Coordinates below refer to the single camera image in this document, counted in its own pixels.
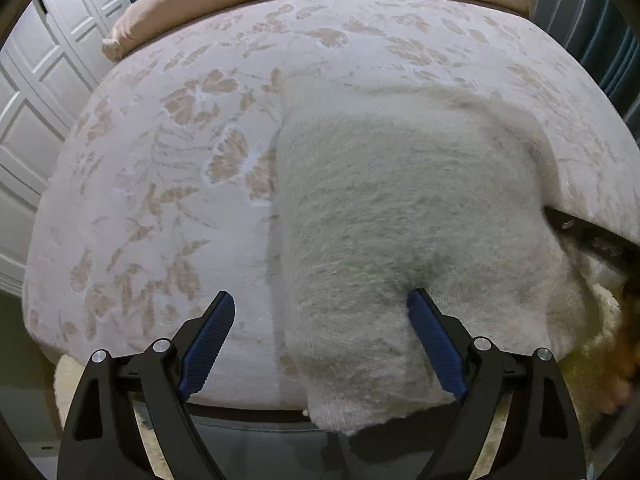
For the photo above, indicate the cream knit sweater black hearts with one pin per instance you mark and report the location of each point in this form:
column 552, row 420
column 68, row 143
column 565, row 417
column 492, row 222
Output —
column 400, row 240

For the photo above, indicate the bed with floral cover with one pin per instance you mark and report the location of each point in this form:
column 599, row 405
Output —
column 165, row 185

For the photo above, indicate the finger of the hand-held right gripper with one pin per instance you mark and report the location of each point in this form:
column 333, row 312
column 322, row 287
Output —
column 590, row 237

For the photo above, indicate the teal curtain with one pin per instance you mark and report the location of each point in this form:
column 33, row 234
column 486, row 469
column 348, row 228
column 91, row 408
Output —
column 590, row 25

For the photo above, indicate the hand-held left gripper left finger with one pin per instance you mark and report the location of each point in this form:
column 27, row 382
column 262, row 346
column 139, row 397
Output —
column 207, row 345

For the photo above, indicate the cream fluffy rug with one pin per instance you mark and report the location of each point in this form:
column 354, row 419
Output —
column 607, row 305

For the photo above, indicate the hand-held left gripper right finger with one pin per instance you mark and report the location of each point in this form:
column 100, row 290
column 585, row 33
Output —
column 437, row 345

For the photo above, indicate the white panelled wardrobe doors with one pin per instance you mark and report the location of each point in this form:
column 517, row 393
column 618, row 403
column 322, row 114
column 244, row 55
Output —
column 35, row 100

